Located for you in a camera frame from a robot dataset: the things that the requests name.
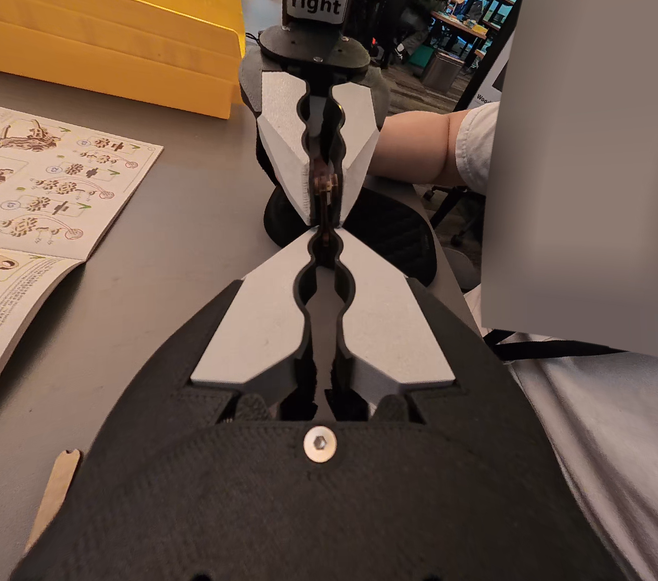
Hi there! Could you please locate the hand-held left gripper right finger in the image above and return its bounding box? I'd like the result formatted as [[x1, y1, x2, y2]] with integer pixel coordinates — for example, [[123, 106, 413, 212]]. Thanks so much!
[[329, 230, 457, 422]]

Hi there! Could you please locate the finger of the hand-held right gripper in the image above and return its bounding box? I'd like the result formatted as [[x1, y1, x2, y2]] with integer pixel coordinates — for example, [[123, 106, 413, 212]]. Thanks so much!
[[330, 85, 382, 228], [256, 72, 315, 228]]

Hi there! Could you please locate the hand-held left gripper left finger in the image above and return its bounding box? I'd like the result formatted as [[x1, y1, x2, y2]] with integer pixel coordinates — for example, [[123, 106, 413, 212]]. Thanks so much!
[[190, 230, 325, 422]]

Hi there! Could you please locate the person's right forearm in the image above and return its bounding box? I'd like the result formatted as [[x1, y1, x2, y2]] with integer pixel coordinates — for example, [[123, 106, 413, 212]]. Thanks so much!
[[367, 109, 464, 187]]

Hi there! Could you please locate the model instruction booklet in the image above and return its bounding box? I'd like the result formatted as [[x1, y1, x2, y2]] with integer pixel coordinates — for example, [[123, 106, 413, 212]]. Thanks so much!
[[0, 107, 164, 376]]

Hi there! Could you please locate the grey waste bin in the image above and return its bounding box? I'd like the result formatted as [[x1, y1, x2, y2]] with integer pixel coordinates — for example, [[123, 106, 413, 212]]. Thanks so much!
[[421, 50, 466, 95]]

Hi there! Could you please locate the black chair base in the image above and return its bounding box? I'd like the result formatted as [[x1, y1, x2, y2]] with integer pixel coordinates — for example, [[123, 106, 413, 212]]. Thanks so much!
[[427, 184, 487, 245]]

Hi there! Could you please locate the yellow plastic bin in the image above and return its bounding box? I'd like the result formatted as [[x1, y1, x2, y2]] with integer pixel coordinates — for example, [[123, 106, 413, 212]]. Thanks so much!
[[0, 0, 246, 119]]

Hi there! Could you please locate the wooden stick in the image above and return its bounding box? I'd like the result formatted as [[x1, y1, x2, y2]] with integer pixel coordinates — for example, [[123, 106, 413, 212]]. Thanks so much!
[[23, 448, 82, 557]]

